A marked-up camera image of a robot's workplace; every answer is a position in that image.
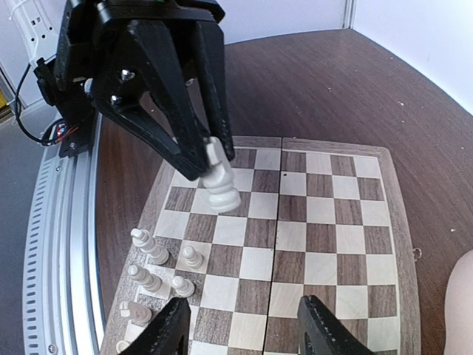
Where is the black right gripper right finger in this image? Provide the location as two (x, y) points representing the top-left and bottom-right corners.
(297, 295), (373, 355)

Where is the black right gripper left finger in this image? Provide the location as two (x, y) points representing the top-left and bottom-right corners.
(123, 297), (191, 355)

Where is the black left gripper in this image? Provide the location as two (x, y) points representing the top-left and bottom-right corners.
(53, 1), (235, 180)

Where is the white bishop piece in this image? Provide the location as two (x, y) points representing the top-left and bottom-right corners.
(118, 301), (152, 323)

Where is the white pawn piece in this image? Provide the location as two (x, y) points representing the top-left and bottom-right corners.
(171, 275), (195, 298)
(183, 246), (204, 269)

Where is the white knight piece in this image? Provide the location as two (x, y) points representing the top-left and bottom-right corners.
(201, 137), (241, 213)
(115, 339), (130, 354)

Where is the white queen piece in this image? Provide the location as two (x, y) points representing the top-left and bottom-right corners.
(127, 264), (174, 299)

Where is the pink double bowl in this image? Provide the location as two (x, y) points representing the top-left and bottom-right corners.
(444, 251), (473, 354)

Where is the wooden chess board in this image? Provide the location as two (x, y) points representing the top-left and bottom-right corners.
(101, 137), (421, 354)

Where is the white power strip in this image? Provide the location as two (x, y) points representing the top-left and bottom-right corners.
(4, 0), (67, 68)

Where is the front aluminium rail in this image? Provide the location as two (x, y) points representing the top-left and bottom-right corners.
(22, 118), (105, 354)

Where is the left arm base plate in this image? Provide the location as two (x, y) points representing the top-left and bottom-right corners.
(41, 113), (101, 158)

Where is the right aluminium frame post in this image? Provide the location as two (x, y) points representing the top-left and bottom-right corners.
(342, 0), (356, 29)

